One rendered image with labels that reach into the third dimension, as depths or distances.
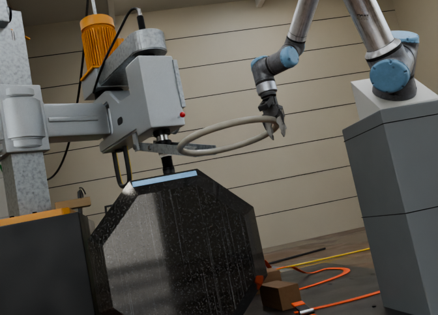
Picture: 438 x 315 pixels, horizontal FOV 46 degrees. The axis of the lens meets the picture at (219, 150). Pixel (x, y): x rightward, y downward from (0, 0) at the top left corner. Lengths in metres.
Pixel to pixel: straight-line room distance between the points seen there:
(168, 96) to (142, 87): 0.16
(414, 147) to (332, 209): 6.22
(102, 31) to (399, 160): 2.25
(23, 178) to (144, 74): 0.93
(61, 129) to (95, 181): 4.56
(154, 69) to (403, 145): 1.44
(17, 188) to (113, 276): 1.02
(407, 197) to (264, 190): 6.00
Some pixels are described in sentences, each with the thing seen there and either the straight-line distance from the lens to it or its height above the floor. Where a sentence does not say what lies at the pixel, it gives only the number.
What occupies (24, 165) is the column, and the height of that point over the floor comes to 1.07.
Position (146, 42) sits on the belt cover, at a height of 1.59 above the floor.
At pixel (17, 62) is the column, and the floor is 1.71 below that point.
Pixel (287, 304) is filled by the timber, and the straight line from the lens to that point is 2.85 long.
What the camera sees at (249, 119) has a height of 0.93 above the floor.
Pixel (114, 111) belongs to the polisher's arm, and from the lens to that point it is 3.31.
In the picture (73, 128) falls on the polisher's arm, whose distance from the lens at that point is 3.36.
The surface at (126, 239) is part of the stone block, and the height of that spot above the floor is 0.54.
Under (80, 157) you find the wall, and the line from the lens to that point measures 7.92.
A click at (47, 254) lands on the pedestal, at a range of 2.94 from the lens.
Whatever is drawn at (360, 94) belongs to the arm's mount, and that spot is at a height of 0.98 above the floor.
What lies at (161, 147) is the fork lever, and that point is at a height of 0.99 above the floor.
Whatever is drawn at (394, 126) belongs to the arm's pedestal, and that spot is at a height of 0.77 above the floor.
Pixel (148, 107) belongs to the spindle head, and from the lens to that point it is 2.86.
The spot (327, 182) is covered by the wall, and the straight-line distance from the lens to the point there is 8.40.
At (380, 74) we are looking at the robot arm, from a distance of 2.15.
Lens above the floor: 0.54
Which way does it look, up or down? 8 degrees up
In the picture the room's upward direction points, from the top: 11 degrees counter-clockwise
